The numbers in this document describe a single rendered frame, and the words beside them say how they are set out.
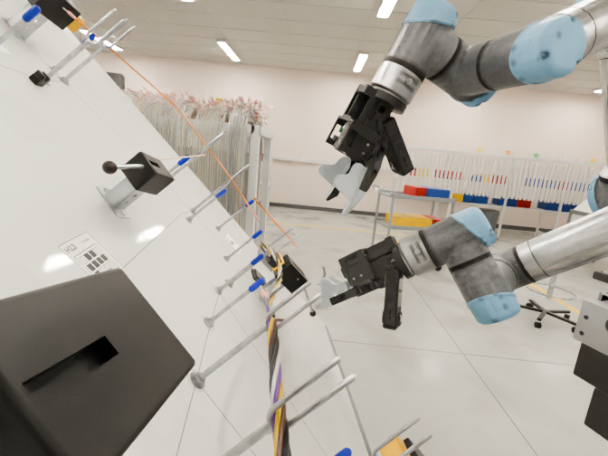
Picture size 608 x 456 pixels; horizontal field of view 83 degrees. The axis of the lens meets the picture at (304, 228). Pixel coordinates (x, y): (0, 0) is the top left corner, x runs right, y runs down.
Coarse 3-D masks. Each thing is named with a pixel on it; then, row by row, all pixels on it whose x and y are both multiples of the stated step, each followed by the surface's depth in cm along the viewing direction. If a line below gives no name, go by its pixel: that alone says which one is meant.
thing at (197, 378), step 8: (304, 288) 31; (320, 296) 31; (280, 304) 31; (304, 304) 32; (272, 312) 31; (296, 312) 32; (264, 320) 31; (288, 320) 32; (264, 328) 31; (256, 336) 31; (240, 344) 32; (248, 344) 32; (232, 352) 32; (224, 360) 32; (208, 368) 32; (216, 368) 32; (192, 376) 32; (200, 376) 32; (200, 384) 32
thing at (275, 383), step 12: (264, 300) 34; (276, 324) 31; (276, 336) 29; (276, 348) 27; (276, 360) 26; (276, 372) 24; (276, 384) 23; (276, 396) 22; (276, 420) 20; (276, 432) 19; (288, 432) 19; (276, 444) 19; (288, 444) 18
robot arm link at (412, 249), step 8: (416, 232) 64; (400, 240) 65; (408, 240) 63; (416, 240) 62; (400, 248) 64; (408, 248) 62; (416, 248) 62; (424, 248) 61; (408, 256) 62; (416, 256) 62; (424, 256) 61; (408, 264) 62; (416, 264) 62; (424, 264) 62; (432, 264) 61; (416, 272) 63; (424, 272) 64
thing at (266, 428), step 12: (336, 360) 20; (324, 372) 20; (300, 384) 20; (348, 384) 20; (288, 396) 20; (324, 396) 20; (276, 408) 20; (312, 408) 20; (300, 420) 20; (252, 432) 21; (264, 432) 20; (240, 444) 20; (252, 444) 20
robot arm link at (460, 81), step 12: (468, 48) 55; (480, 48) 52; (456, 60) 55; (468, 60) 53; (444, 72) 56; (456, 72) 56; (468, 72) 54; (444, 84) 58; (456, 84) 57; (468, 84) 55; (480, 84) 53; (456, 96) 60; (468, 96) 59; (480, 96) 58
